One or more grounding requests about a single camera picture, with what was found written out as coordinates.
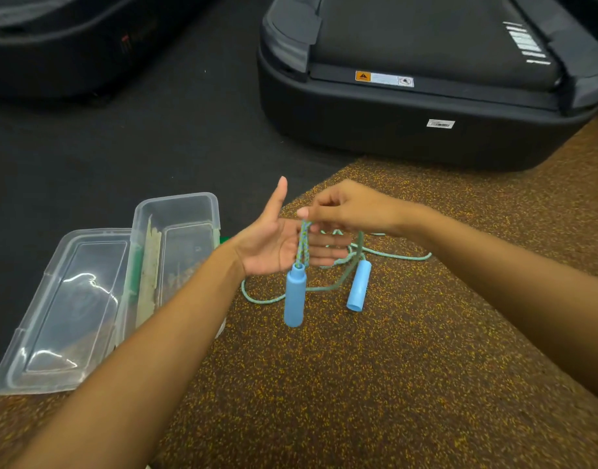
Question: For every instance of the black treadmill with warning sticker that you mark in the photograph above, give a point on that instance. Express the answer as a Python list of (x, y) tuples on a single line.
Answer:
[(377, 126)]

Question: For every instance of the person's right forearm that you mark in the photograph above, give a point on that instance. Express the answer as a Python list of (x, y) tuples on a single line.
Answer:
[(523, 288)]

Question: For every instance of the black treadmill with red mark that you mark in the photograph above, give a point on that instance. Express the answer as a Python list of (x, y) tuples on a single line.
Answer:
[(59, 63)]

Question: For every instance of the clear plastic box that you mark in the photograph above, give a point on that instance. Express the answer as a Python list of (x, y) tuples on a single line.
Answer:
[(181, 249)]

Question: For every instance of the beige paper strip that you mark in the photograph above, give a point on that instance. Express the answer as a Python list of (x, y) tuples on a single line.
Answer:
[(150, 273)]

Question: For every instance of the person's right hand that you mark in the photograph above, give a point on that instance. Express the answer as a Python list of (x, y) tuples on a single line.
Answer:
[(362, 210)]

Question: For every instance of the person's left forearm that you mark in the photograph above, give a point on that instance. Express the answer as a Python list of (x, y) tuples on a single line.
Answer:
[(133, 376)]

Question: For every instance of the person's left hand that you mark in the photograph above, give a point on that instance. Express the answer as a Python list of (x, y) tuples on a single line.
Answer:
[(264, 244)]

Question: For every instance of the clear plastic lid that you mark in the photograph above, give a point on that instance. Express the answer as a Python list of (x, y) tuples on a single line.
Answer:
[(69, 312)]

